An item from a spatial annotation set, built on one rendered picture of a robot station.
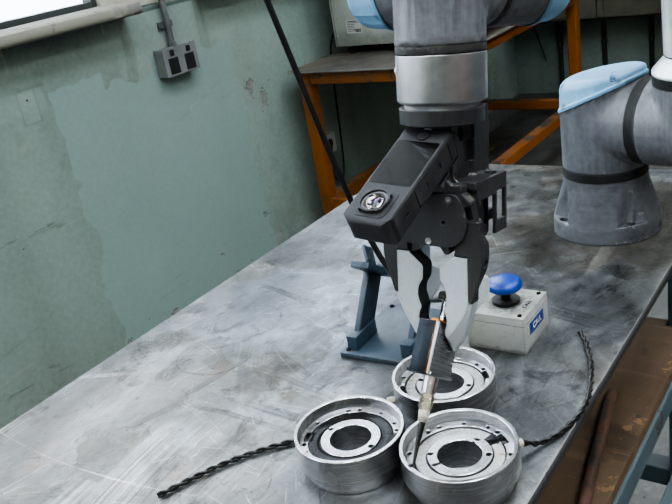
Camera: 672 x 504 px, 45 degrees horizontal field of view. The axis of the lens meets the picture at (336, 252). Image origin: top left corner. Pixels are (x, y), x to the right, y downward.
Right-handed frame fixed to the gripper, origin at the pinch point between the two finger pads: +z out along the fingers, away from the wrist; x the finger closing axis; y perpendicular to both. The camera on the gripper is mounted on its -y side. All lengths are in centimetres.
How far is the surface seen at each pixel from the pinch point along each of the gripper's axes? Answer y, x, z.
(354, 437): -1.5, 8.6, 11.7
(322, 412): -1.7, 12.2, 9.8
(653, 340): 71, 0, 27
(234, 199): 148, 166, 33
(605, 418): 46, -1, 29
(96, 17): 92, 158, -32
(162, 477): -12.4, 24.5, 15.1
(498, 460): -1.0, -6.4, 9.9
